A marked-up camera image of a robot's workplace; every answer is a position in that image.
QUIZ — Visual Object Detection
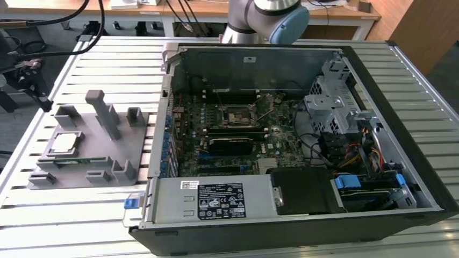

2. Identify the CPU socket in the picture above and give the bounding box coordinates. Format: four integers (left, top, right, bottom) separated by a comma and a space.
220, 104, 260, 127

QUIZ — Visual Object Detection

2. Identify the grey case hinge bracket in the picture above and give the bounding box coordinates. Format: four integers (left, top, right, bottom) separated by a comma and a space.
160, 42, 183, 74

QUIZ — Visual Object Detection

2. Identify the silver heat sink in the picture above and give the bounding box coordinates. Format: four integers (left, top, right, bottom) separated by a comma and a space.
256, 157, 280, 173

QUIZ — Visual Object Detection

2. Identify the wire locking lever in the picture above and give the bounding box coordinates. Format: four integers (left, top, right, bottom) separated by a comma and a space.
256, 106, 276, 121
213, 90, 227, 108

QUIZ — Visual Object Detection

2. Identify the wooden desk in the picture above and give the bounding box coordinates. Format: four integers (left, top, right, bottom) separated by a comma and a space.
0, 0, 169, 37
160, 0, 381, 41

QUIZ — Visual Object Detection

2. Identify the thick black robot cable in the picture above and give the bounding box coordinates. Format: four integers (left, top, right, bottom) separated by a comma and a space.
0, 0, 90, 27

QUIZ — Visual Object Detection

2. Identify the metal socket cover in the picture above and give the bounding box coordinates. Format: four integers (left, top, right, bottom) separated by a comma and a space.
251, 93, 273, 120

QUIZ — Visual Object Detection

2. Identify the wooden cabinet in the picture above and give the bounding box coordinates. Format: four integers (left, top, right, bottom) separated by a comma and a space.
367, 0, 459, 76

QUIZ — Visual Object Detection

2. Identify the silver drive cage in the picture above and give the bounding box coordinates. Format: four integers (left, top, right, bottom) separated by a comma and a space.
303, 60, 363, 135

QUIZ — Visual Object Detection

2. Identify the white box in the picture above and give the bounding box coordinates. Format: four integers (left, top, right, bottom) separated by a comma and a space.
109, 0, 139, 10

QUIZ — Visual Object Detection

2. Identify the hard disk in blue carrier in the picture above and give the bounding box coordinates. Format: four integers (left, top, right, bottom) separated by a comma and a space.
331, 174, 399, 213

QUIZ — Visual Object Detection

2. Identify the yellow red wire bundle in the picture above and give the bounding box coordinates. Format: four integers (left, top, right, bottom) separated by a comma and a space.
336, 142, 384, 169

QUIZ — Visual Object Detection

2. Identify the black PC case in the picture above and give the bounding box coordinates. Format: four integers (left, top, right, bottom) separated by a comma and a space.
121, 40, 459, 258

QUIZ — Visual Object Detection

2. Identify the black expansion slot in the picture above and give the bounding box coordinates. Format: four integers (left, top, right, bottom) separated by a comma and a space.
197, 166, 245, 174

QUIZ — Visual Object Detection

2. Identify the grey parts rack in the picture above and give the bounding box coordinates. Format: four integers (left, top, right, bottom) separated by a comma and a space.
26, 89, 151, 191

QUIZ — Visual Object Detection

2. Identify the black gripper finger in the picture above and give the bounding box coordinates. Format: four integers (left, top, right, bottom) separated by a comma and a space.
16, 59, 53, 112

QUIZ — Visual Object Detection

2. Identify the black plastic shroud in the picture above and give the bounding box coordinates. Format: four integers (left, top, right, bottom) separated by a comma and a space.
268, 167, 347, 216

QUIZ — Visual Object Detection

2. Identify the silver CPU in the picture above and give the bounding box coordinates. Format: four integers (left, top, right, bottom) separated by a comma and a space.
49, 133, 78, 154

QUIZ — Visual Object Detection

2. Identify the black RAM slot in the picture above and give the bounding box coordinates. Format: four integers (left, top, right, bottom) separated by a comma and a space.
203, 96, 260, 103
207, 127, 268, 134
203, 90, 260, 97
207, 133, 268, 140

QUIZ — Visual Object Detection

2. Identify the green RAM stick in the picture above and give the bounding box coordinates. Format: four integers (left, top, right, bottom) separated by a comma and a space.
53, 158, 90, 165

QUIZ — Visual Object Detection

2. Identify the green motherboard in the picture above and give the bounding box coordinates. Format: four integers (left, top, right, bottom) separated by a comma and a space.
168, 91, 323, 178

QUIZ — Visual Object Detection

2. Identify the black graphics card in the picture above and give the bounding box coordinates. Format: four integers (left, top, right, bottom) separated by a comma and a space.
207, 137, 253, 156

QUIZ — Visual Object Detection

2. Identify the silver power supply unit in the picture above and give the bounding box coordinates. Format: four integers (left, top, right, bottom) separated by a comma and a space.
141, 174, 288, 224

